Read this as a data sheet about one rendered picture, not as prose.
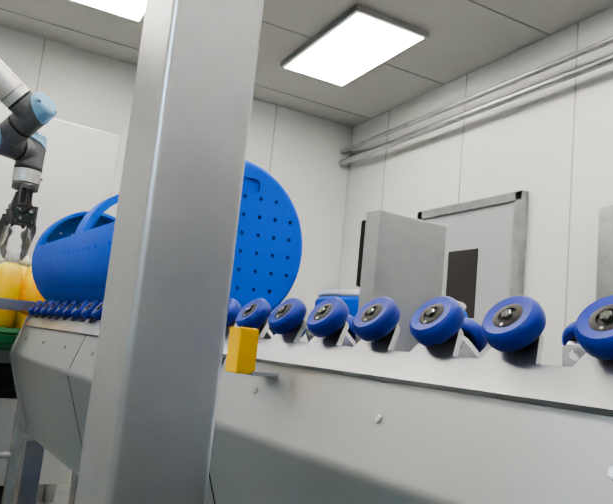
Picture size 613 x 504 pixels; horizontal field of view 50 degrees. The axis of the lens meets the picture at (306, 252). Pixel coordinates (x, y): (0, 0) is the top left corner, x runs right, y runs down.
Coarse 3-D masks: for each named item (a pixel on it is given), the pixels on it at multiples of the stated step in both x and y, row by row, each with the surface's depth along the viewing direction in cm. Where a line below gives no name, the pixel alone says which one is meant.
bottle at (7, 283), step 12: (0, 264) 183; (12, 264) 183; (0, 276) 181; (12, 276) 181; (0, 288) 180; (12, 288) 181; (0, 312) 179; (12, 312) 181; (0, 324) 179; (12, 324) 182
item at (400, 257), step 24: (384, 216) 69; (360, 240) 72; (384, 240) 69; (408, 240) 71; (432, 240) 73; (360, 264) 71; (384, 264) 69; (408, 264) 71; (432, 264) 73; (360, 288) 70; (384, 288) 69; (408, 288) 71; (432, 288) 73; (408, 312) 70; (408, 336) 70
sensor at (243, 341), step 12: (240, 336) 65; (252, 336) 66; (228, 348) 67; (240, 348) 65; (252, 348) 66; (228, 360) 66; (240, 360) 65; (252, 360) 66; (240, 372) 65; (252, 372) 66; (264, 372) 66
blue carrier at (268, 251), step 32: (256, 192) 111; (64, 224) 176; (96, 224) 181; (256, 224) 110; (288, 224) 114; (32, 256) 171; (64, 256) 143; (96, 256) 123; (256, 256) 110; (288, 256) 114; (64, 288) 149; (96, 288) 129; (256, 288) 110; (288, 288) 113
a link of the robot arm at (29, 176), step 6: (18, 168) 183; (24, 168) 183; (18, 174) 183; (24, 174) 183; (30, 174) 184; (36, 174) 185; (12, 180) 184; (18, 180) 183; (24, 180) 183; (30, 180) 184; (36, 180) 185
